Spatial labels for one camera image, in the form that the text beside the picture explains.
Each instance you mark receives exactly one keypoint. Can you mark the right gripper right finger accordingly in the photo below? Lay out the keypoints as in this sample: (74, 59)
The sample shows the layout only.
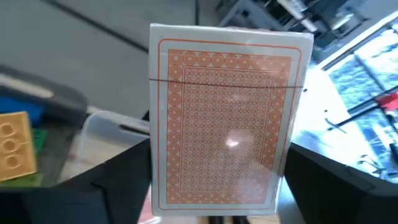
(335, 202)

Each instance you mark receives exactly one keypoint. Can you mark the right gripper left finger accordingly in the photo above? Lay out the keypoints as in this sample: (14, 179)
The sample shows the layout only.
(93, 202)

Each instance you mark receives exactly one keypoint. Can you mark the olive green toy brick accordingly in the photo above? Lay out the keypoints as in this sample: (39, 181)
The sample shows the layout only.
(25, 181)

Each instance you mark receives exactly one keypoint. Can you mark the long yellow toy brick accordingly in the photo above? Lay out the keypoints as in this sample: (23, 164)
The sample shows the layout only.
(15, 146)

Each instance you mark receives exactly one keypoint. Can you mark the long blue toy brick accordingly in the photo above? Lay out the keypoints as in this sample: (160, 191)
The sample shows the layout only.
(21, 109)

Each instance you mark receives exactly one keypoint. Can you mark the orange playing card box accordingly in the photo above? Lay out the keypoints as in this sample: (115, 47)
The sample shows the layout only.
(224, 124)

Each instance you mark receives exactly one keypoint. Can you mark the clear plastic bin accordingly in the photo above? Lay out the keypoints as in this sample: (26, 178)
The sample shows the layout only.
(99, 140)

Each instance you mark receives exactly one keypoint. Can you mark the dark green toy brick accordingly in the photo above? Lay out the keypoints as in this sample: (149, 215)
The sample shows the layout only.
(39, 140)

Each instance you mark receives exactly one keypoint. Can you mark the grey plastic bin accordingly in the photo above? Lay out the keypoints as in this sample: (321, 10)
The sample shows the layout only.
(59, 102)

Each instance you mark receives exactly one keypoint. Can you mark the blue patterned panel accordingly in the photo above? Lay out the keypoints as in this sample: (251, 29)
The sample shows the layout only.
(367, 93)

